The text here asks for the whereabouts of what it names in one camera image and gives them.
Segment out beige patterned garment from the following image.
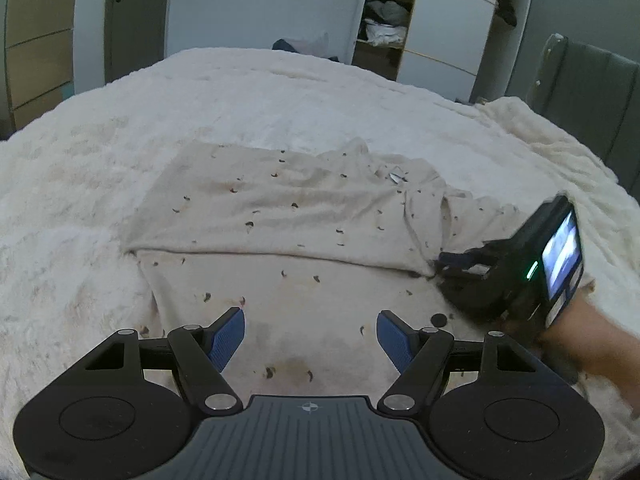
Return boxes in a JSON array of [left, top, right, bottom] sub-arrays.
[[122, 140, 524, 399]]

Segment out person's right hand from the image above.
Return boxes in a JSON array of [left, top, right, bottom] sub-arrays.
[[499, 301, 640, 386]]

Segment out grey padded headboard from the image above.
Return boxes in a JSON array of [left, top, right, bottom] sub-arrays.
[[526, 34, 640, 198]]

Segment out white fluffy bed blanket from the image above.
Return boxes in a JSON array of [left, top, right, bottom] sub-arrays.
[[1, 49, 639, 479]]

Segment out white wardrobe with open shelves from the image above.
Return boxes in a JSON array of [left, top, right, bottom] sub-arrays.
[[352, 0, 532, 103]]

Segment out wooden drawer cabinet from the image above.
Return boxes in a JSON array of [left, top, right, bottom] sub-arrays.
[[1, 0, 75, 139]]

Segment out grey door with handle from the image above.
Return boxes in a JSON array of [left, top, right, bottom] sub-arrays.
[[104, 0, 167, 82]]

